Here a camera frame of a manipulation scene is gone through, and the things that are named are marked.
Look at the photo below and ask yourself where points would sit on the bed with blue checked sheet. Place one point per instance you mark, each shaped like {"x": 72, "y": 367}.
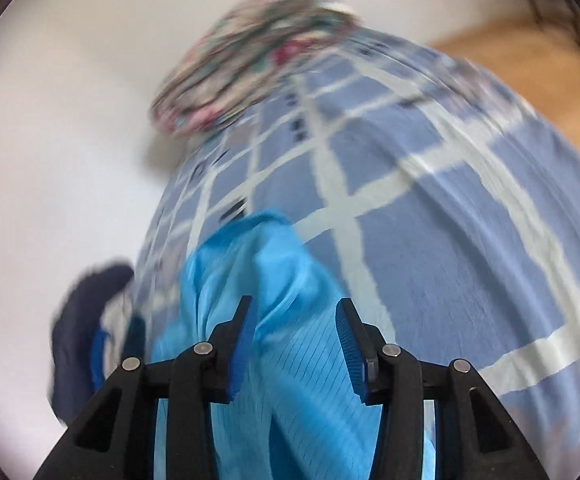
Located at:
{"x": 445, "y": 260}

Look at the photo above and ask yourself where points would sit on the folded dark navy clothes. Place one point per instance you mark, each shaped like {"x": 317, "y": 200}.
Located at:
{"x": 75, "y": 340}

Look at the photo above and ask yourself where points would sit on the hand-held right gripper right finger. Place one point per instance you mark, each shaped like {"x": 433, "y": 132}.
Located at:
{"x": 352, "y": 355}

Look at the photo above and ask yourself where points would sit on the folded floral quilt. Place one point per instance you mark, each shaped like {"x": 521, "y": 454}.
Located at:
{"x": 250, "y": 50}

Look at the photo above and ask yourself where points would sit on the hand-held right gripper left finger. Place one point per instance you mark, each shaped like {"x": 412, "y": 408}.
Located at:
{"x": 242, "y": 355}

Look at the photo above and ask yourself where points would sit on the light blue jacket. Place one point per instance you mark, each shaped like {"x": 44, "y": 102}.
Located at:
{"x": 290, "y": 410}

